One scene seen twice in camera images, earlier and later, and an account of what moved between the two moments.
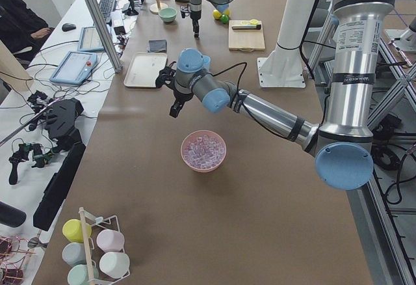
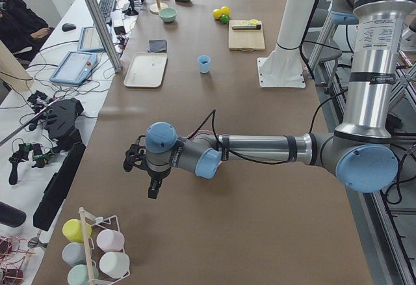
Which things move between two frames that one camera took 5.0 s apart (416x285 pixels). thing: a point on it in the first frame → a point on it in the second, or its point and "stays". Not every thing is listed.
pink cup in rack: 110,240 stays
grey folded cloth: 157,45 stays
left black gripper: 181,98 → 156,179
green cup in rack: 78,275 stays
